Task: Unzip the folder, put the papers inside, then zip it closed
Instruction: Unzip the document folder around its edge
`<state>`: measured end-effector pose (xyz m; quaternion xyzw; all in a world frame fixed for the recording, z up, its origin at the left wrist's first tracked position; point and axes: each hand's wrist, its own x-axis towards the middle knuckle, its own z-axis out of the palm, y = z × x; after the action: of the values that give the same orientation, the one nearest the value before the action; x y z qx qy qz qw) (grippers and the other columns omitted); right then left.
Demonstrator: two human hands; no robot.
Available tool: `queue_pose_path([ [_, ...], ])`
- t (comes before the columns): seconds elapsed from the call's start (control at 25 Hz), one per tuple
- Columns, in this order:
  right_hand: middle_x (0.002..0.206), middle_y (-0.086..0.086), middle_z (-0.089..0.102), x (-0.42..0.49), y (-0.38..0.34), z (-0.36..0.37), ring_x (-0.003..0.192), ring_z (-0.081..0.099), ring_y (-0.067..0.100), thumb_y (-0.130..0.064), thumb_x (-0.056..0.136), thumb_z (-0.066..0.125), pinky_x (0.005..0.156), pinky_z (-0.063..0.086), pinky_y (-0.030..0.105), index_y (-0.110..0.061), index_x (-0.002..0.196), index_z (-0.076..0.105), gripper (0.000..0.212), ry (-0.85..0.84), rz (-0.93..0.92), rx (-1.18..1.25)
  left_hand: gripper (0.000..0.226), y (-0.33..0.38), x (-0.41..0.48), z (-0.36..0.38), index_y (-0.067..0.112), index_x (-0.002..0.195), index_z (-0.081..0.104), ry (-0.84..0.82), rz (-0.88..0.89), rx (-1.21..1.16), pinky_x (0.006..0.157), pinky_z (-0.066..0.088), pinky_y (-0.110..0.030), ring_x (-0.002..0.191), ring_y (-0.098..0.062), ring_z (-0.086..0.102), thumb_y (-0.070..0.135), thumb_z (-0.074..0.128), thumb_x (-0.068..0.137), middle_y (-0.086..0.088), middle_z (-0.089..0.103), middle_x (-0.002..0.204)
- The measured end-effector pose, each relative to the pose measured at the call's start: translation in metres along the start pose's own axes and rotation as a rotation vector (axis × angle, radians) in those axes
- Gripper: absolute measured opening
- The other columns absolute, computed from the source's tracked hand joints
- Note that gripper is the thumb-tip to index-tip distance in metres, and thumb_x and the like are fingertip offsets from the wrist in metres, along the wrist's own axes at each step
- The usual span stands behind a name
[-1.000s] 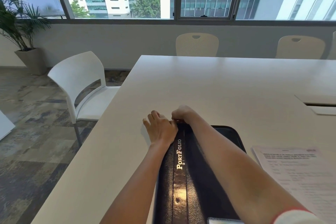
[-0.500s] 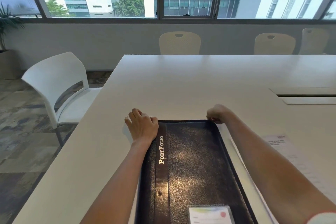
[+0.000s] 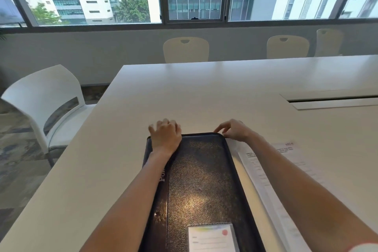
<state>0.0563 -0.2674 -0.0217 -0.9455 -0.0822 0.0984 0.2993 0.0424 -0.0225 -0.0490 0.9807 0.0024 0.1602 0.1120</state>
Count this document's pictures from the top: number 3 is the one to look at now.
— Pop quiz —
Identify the person's right hand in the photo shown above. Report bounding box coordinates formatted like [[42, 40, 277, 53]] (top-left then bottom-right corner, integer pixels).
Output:
[[213, 119, 255, 143]]

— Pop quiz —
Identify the person's left hand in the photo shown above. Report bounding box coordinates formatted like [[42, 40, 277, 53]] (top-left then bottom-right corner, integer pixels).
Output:
[[148, 119, 182, 155]]

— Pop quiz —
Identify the black leather folder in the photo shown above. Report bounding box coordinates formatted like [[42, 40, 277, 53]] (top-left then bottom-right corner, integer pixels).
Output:
[[139, 132, 266, 252]]

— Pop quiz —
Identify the person's right forearm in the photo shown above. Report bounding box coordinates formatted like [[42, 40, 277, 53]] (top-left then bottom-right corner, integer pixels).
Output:
[[243, 130, 378, 252]]

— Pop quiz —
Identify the person's left forearm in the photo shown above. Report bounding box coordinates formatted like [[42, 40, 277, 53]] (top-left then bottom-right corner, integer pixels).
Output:
[[77, 148, 175, 252]]

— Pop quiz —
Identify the white printed paper sheet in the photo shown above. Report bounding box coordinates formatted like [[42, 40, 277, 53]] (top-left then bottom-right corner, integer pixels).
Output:
[[226, 138, 328, 252]]

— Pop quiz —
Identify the white label card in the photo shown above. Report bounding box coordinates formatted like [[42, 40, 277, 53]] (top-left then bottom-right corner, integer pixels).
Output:
[[187, 223, 240, 252]]

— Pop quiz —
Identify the white plastic chair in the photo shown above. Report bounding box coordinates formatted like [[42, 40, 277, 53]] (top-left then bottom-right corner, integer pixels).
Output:
[[1, 64, 98, 168]]

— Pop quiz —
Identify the large green tree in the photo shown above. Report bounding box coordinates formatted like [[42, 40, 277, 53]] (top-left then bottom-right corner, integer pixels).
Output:
[[114, 0, 151, 23]]

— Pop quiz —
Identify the small green tree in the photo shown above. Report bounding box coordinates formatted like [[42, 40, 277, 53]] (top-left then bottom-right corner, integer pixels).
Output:
[[30, 2, 70, 25]]

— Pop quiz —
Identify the white and red sleeve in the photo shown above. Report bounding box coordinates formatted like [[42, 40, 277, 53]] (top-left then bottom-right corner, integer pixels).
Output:
[[344, 242, 378, 252]]

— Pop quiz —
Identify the cream chair with handle hole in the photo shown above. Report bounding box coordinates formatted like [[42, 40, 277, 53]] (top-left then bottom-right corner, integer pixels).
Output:
[[267, 35, 310, 59], [163, 37, 209, 64], [314, 29, 344, 57]]

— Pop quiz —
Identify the white table cable hatch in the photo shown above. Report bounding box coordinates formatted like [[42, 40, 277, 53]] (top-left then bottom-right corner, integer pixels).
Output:
[[279, 89, 378, 110]]

